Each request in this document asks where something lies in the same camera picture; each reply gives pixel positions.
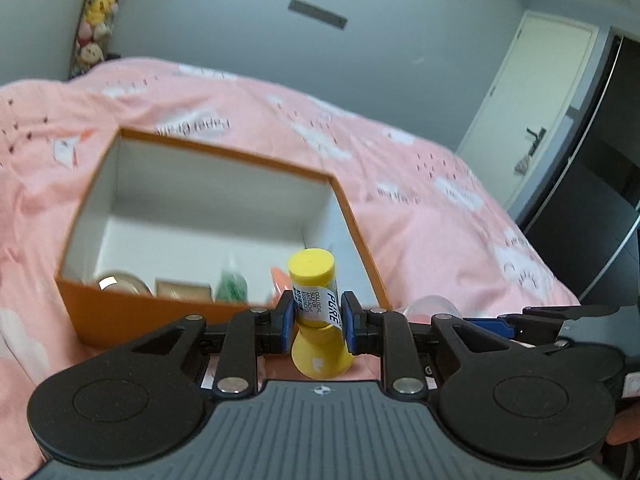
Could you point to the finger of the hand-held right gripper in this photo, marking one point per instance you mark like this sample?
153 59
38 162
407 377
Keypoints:
560 316
487 327

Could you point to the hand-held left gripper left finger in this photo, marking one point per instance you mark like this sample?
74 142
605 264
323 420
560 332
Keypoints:
286 317

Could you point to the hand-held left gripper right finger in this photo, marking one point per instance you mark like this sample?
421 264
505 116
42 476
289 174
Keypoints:
350 322

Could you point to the yellow plastic bottle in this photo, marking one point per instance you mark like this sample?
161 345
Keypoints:
310 265

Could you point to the orange cardboard box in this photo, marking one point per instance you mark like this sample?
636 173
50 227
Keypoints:
200 200

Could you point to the person's right hand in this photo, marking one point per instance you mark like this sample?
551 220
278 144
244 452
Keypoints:
625 427

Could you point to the orange plastic item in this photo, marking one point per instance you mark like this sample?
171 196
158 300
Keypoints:
279 282

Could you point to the clear plastic cup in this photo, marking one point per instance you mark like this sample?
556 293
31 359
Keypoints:
430 306

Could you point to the green packet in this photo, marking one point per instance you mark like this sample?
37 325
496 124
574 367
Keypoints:
231 285

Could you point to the gold rectangular box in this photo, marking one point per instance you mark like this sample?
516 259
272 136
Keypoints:
182 290

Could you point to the pink printed blanket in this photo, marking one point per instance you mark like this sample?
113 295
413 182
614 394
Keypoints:
425 210

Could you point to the dark wardrobe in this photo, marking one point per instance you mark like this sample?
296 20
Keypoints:
600 185

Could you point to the hanging tassel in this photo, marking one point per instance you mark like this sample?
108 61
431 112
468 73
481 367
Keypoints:
522 165

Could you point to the white door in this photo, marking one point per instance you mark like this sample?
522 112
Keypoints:
530 85

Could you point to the pile of plush toys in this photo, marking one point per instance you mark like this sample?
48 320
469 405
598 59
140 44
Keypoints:
95 10

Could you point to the grey wall vent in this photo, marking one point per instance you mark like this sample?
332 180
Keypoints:
317 13

